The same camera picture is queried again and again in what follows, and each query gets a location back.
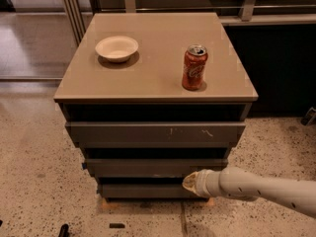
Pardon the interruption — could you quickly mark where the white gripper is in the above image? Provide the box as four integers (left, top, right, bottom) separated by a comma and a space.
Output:
182, 170, 221, 198

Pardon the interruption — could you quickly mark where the grey drawer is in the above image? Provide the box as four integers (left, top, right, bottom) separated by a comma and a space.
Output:
98, 184, 198, 198
65, 121, 245, 148
85, 159, 228, 178

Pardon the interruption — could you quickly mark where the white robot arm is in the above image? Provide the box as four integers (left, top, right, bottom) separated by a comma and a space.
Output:
183, 167, 316, 218

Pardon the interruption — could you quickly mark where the grey bottom drawer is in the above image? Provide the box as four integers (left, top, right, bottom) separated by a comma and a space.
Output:
98, 184, 198, 198

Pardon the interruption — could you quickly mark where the grey drawer cabinet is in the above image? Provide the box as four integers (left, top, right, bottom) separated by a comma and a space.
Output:
54, 13, 258, 186

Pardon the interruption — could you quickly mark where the grey top drawer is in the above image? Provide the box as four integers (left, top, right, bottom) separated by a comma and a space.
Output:
65, 121, 245, 148

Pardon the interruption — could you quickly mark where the black floor marker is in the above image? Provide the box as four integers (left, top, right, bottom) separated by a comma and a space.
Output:
109, 223, 125, 229

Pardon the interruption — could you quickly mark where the blue tape piece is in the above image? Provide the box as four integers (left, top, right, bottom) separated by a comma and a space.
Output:
81, 162, 87, 170

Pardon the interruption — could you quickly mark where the red soda can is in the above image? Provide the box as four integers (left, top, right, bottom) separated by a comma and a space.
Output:
182, 44, 208, 91

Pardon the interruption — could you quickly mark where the black object on floor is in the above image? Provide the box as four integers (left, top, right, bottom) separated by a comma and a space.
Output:
58, 224, 69, 237

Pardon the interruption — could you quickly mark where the black object at right edge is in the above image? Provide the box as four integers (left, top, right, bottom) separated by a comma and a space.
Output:
301, 107, 316, 125

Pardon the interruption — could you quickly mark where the white paper bowl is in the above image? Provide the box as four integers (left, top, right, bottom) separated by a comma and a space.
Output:
95, 36, 138, 63

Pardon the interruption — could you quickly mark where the metal railing frame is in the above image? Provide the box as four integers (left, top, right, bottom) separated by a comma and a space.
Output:
62, 0, 316, 41

